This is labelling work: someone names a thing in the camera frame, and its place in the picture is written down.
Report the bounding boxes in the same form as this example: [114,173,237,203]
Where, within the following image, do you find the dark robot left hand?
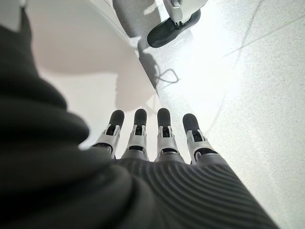
[0,7,279,229]

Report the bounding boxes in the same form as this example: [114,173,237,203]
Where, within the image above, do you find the white glossy cabinet front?
[23,0,167,159]

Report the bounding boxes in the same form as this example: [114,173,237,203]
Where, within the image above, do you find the black robot foot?
[147,9,202,48]

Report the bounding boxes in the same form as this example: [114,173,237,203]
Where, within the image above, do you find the white robot leg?
[162,0,208,22]

